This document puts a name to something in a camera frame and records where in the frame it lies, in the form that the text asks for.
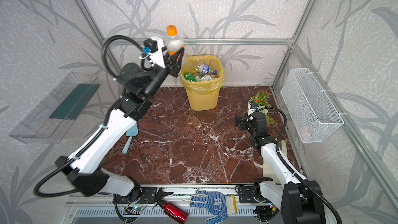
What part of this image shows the green plastic bottle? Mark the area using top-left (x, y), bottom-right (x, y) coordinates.
top-left (183, 73), bottom-right (197, 82)

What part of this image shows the orange label clear bottle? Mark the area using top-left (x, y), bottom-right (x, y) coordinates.
top-left (166, 25), bottom-right (184, 63)

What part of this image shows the Pepsi label bottle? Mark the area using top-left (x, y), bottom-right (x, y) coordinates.
top-left (194, 63), bottom-right (218, 76)

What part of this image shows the green white label bottle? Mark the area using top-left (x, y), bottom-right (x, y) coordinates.
top-left (198, 74), bottom-right (213, 82)

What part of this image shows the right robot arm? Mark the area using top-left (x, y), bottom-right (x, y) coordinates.
top-left (235, 103), bottom-right (343, 224)

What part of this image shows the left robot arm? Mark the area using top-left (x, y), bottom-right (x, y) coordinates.
top-left (34, 35), bottom-right (184, 199)

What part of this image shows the yellow ribbed trash bin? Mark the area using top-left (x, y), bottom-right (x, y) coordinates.
top-left (185, 73), bottom-right (221, 111)

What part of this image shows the yellow plastic bin liner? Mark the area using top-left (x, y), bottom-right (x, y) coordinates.
top-left (180, 55), bottom-right (226, 94)

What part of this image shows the white ribbed flower pot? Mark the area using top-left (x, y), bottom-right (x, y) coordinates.
top-left (248, 99), bottom-right (269, 116)

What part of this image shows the artificial flower plant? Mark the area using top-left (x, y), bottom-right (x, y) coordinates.
top-left (249, 91), bottom-right (275, 125)

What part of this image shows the light blue spatula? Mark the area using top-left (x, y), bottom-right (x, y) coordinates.
top-left (122, 124), bottom-right (138, 155)

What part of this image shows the blue dotted work glove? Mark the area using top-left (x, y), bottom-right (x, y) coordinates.
top-left (189, 190), bottom-right (228, 224)

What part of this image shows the yellow sponge pad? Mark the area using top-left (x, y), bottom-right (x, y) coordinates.
top-left (226, 195), bottom-right (237, 215)

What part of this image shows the red metal flask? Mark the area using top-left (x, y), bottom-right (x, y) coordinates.
top-left (153, 188), bottom-right (189, 224)

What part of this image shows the green circuit board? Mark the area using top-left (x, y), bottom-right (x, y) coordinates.
top-left (123, 206), bottom-right (146, 216)

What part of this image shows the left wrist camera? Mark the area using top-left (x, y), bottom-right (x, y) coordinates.
top-left (140, 36), bottom-right (165, 68)

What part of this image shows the white wire mesh basket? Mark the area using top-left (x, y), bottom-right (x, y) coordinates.
top-left (281, 68), bottom-right (344, 143)

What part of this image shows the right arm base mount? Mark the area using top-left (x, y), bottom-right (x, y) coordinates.
top-left (235, 177), bottom-right (273, 204)

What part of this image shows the clear acrylic wall shelf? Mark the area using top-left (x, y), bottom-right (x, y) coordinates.
top-left (9, 72), bottom-right (101, 144)

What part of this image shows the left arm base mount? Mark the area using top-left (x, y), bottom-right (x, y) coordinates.
top-left (125, 177), bottom-right (158, 204)

